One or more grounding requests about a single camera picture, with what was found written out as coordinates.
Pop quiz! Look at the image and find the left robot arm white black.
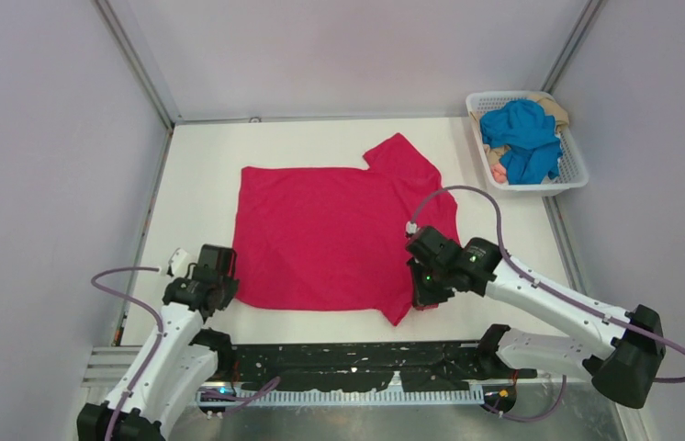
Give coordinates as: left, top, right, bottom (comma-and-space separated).
76, 244, 239, 440

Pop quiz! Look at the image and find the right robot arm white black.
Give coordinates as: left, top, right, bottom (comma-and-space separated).
406, 226, 666, 409

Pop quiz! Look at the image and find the salmon pink t shirt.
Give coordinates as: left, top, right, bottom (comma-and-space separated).
490, 163, 508, 185

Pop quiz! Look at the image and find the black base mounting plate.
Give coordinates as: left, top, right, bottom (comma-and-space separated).
212, 340, 537, 392

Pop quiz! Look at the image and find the beige t shirt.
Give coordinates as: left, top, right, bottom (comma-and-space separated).
466, 91, 569, 172

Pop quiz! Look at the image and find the white plastic basket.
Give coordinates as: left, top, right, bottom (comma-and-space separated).
466, 91, 590, 198

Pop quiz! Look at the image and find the blue t shirt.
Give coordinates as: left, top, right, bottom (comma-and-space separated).
480, 99, 563, 185

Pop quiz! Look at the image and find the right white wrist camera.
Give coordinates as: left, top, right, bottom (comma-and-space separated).
405, 221, 419, 238

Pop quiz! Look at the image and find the white slotted cable duct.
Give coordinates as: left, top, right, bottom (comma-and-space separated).
184, 385, 484, 408

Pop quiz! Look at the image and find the aluminium frame rail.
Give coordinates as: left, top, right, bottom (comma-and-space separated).
81, 344, 639, 389

